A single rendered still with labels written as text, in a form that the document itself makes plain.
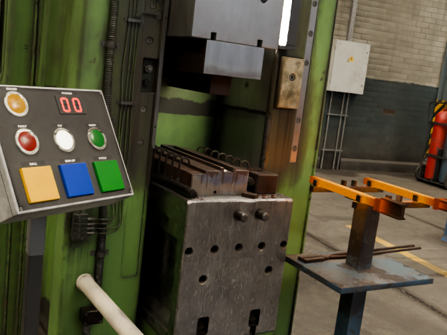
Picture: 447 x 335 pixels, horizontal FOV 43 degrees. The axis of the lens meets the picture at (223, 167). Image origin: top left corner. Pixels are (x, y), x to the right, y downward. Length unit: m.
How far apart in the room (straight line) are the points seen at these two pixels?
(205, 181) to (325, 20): 0.75
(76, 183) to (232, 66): 0.62
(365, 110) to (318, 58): 7.20
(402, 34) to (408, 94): 0.95
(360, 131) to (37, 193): 8.24
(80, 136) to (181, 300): 0.60
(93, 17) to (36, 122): 0.45
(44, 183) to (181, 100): 1.01
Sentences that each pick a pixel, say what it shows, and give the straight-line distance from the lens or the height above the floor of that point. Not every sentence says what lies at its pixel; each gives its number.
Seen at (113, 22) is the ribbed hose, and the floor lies 1.38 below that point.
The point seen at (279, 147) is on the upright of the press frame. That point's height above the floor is 1.05.
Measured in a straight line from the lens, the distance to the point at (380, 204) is 1.70.
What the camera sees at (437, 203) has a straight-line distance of 1.87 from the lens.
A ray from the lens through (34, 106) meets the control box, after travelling 1.32.
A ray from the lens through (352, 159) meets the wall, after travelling 9.25.
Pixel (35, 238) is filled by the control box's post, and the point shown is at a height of 0.84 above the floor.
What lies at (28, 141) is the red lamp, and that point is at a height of 1.09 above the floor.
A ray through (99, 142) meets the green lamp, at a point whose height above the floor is 1.08.
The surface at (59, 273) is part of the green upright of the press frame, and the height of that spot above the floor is 0.64.
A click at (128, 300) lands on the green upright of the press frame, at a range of 1.86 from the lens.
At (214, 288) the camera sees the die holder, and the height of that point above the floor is 0.64.
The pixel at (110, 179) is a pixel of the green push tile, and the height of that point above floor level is 1.00.
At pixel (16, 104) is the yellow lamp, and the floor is 1.16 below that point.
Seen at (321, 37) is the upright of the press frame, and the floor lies 1.44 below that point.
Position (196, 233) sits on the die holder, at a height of 0.82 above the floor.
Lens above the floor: 1.28
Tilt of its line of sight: 9 degrees down
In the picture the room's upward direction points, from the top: 7 degrees clockwise
